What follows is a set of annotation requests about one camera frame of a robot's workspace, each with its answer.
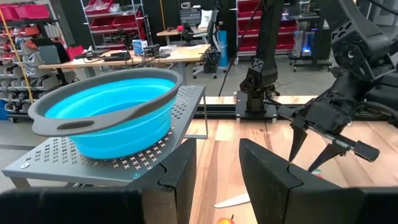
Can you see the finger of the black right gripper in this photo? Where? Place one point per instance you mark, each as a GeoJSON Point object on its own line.
{"type": "Point", "coordinates": [329, 154]}
{"type": "Point", "coordinates": [297, 140]}

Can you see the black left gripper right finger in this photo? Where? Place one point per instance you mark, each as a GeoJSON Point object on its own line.
{"type": "Point", "coordinates": [273, 193]}

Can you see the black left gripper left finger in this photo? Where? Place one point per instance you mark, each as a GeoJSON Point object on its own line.
{"type": "Point", "coordinates": [177, 186]}

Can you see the orange red toy pear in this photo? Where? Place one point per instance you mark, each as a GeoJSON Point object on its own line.
{"type": "Point", "coordinates": [225, 220]}

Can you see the blue collapsible bowl grey rim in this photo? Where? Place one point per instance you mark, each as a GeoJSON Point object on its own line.
{"type": "Point", "coordinates": [118, 102]}

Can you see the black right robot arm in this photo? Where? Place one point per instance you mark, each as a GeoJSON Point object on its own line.
{"type": "Point", "coordinates": [264, 62]}

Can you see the grey perforated metal shelf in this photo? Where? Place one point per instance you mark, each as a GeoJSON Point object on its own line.
{"type": "Point", "coordinates": [186, 105]}

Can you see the blue cylinder bin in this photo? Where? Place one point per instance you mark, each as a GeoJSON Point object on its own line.
{"type": "Point", "coordinates": [222, 46]}

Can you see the office chair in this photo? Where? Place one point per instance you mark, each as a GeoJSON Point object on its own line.
{"type": "Point", "coordinates": [213, 40]}

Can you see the blue white box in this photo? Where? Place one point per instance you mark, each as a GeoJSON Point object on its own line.
{"type": "Point", "coordinates": [139, 47]}

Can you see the small wooden desk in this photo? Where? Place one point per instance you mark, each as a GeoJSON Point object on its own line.
{"type": "Point", "coordinates": [168, 32]}

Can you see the parts bin rack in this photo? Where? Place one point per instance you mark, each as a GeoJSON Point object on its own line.
{"type": "Point", "coordinates": [37, 71]}

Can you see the blue floor bin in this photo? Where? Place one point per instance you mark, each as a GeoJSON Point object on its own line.
{"type": "Point", "coordinates": [3, 110]}

